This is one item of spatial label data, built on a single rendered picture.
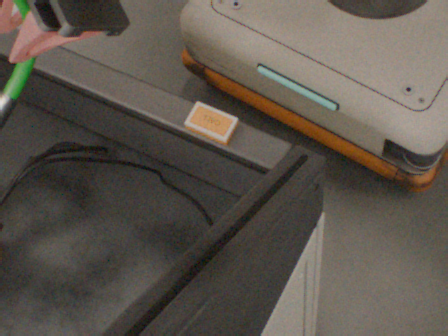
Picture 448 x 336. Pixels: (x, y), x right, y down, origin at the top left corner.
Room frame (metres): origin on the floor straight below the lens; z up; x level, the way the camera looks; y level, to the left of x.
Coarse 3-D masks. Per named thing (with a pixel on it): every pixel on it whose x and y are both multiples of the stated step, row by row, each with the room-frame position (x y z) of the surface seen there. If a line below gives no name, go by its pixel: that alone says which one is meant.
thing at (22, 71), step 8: (16, 0) 0.42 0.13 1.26; (24, 0) 0.42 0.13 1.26; (24, 8) 0.42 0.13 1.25; (24, 16) 0.42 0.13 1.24; (16, 64) 0.41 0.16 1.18; (24, 64) 0.41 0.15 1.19; (32, 64) 0.41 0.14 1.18; (16, 72) 0.41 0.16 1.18; (24, 72) 0.40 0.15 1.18; (16, 80) 0.40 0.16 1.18; (24, 80) 0.40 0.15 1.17; (8, 88) 0.40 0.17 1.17; (16, 88) 0.40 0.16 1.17; (8, 96) 0.39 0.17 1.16; (16, 96) 0.39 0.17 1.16
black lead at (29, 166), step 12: (60, 144) 0.51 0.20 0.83; (72, 144) 0.51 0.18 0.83; (36, 156) 0.41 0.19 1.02; (48, 156) 0.41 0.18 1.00; (24, 168) 0.39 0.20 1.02; (36, 168) 0.39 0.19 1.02; (144, 168) 0.44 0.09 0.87; (12, 180) 0.39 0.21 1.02; (180, 192) 0.42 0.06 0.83; (0, 204) 0.37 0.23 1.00; (204, 216) 0.39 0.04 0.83
